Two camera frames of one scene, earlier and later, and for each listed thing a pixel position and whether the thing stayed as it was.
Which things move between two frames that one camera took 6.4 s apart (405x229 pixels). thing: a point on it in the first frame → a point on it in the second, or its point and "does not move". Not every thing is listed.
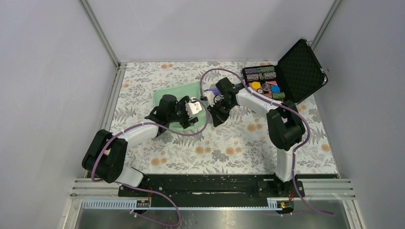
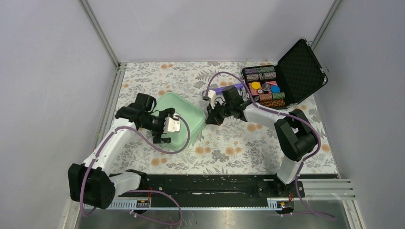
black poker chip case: (296, 77) does not move
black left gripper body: (182, 116) → (157, 124)
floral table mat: (240, 144) does not move
